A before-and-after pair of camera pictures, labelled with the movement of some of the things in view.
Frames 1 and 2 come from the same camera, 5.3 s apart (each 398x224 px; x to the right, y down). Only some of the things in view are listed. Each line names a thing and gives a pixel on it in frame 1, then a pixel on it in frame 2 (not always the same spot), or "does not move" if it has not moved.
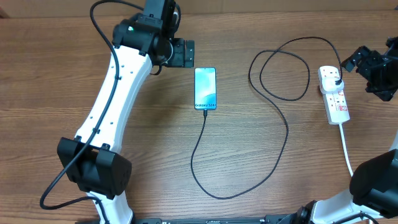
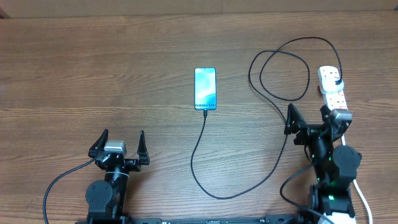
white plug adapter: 327,81 does not move
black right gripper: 386,93 to 306,131
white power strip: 336,107 does not move
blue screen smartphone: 205,88 does not move
